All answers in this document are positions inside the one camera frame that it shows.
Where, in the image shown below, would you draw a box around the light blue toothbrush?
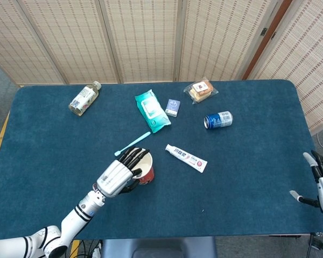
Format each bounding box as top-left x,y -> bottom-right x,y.
114,131 -> 152,157

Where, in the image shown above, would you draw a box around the brown wooden post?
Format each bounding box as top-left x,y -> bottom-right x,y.
242,0 -> 294,81

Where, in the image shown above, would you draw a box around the wide bamboo folding screen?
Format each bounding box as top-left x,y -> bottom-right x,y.
0,0 -> 286,85

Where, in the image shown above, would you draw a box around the narrow bamboo screen panel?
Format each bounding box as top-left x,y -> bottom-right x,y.
247,0 -> 323,135

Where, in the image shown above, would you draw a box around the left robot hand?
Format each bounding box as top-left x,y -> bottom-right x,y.
93,147 -> 151,199

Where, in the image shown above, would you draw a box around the white toothpaste tube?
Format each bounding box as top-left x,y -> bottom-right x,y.
165,144 -> 208,174

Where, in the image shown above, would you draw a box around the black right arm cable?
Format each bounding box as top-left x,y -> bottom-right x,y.
306,232 -> 321,258

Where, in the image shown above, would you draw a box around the wrapped sandwich cake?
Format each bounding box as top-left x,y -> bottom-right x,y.
183,77 -> 219,105

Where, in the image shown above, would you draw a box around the blue drink can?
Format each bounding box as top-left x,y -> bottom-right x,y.
203,110 -> 234,130

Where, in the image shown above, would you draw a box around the small purple tissue pack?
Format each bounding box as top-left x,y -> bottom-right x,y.
165,98 -> 181,117

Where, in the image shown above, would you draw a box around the yellow drink plastic bottle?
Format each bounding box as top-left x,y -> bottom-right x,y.
68,81 -> 102,117

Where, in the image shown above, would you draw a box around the red paper noodle cup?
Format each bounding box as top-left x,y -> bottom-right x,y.
131,150 -> 155,185

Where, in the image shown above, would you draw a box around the teal wet wipes pack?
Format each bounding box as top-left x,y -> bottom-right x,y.
134,89 -> 172,134

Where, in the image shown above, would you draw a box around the black floor cables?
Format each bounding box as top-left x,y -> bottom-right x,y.
69,240 -> 102,258

